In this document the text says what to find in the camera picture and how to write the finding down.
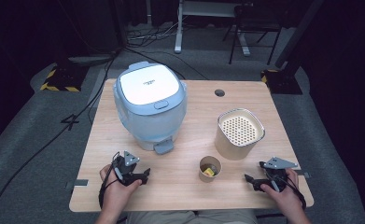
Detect beige container with perforated insert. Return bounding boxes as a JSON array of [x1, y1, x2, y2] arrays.
[[214, 107, 266, 161]]

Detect grey tape piece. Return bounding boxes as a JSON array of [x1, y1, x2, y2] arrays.
[[65, 178, 90, 190], [294, 169, 313, 179]]

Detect brown paper cup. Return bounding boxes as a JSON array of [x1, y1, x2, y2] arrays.
[[198, 155, 223, 184]]

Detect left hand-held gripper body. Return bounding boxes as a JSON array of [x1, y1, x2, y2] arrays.
[[111, 150, 141, 187]]

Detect white desk frame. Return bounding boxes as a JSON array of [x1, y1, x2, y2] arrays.
[[174, 0, 252, 57]]

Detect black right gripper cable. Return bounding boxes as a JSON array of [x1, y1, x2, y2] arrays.
[[281, 174, 307, 211]]

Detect person's left hand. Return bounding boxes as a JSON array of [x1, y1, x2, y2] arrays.
[[99, 164, 143, 216]]

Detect bundle of floor cables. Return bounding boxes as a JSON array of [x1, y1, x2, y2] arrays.
[[126, 21, 186, 42]]

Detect long black floor cable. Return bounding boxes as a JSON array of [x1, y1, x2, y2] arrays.
[[0, 49, 119, 224]]

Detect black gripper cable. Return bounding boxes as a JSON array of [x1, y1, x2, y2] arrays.
[[281, 174, 307, 211], [97, 151, 122, 210]]

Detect black chair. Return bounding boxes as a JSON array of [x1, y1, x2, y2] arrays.
[[222, 2, 284, 66]]

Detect black yellow striped stand base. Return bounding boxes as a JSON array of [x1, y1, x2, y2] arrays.
[[260, 68, 303, 95], [39, 63, 90, 93]]

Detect slanted black stand pole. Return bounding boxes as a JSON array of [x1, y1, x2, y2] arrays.
[[274, 0, 325, 70]]

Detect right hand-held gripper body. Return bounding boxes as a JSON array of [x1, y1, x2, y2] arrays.
[[259, 157, 299, 192]]

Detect thin black floor cable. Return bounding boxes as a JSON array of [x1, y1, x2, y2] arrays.
[[123, 47, 208, 81]]

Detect light blue pedal trash bin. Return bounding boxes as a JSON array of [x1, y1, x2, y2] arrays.
[[112, 61, 189, 156]]

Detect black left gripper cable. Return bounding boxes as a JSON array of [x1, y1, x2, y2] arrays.
[[97, 151, 122, 210]]

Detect person's right hand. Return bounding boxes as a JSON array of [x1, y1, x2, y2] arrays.
[[260, 167, 304, 216]]

